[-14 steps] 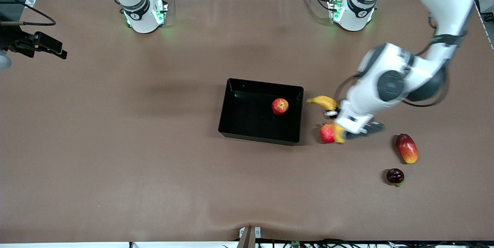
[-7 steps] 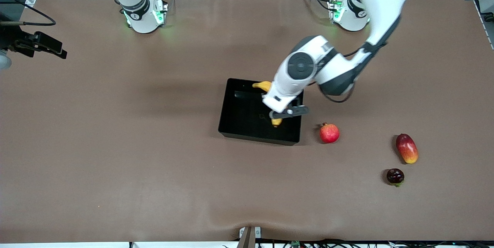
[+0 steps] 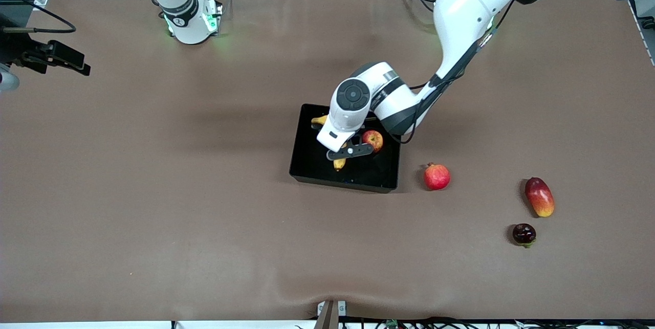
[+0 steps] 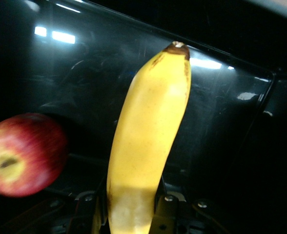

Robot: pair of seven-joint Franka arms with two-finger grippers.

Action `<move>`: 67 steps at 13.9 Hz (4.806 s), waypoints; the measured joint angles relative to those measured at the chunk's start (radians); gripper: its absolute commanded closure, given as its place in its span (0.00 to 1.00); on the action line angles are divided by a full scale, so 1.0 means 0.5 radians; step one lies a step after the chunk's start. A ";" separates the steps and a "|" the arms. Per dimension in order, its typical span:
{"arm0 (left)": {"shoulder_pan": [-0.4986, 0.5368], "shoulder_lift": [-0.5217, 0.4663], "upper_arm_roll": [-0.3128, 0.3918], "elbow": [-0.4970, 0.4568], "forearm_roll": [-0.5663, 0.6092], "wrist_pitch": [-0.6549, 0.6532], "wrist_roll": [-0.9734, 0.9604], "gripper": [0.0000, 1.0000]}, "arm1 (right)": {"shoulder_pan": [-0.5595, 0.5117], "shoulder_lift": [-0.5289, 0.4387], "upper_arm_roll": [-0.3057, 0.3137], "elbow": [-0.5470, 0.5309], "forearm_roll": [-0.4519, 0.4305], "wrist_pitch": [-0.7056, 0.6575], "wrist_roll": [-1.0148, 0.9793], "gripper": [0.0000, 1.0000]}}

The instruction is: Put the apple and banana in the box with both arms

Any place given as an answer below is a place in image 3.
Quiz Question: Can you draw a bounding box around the red yellow apple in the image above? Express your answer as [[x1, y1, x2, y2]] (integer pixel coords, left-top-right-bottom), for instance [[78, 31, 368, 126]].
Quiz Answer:
[[362, 130, 384, 153]]

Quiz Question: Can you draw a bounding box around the yellow banana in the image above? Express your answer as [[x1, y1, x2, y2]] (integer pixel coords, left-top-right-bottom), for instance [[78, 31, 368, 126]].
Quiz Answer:
[[311, 115, 348, 172]]

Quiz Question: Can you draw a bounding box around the black plastic box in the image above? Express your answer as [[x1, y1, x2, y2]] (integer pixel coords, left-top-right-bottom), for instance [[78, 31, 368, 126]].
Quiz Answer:
[[289, 103, 402, 194]]

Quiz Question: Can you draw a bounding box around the red pomegranate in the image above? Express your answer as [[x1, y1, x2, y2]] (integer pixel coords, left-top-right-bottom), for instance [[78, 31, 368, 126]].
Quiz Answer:
[[423, 162, 451, 191]]

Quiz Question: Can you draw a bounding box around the brown table cover cloth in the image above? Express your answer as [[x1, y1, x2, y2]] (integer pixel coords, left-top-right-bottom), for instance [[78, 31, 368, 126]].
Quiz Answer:
[[0, 0, 655, 322]]

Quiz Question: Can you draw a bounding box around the dark purple mangosteen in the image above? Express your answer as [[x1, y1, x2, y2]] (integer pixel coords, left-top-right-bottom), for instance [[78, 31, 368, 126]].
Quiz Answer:
[[512, 223, 537, 248]]

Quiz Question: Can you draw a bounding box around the red yellow mango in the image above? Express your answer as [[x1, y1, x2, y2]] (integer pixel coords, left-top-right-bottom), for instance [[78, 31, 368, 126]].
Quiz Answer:
[[525, 177, 555, 218]]

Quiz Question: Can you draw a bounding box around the grey table clamp bracket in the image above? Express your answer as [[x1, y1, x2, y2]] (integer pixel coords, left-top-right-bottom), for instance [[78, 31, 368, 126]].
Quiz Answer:
[[317, 300, 346, 329]]

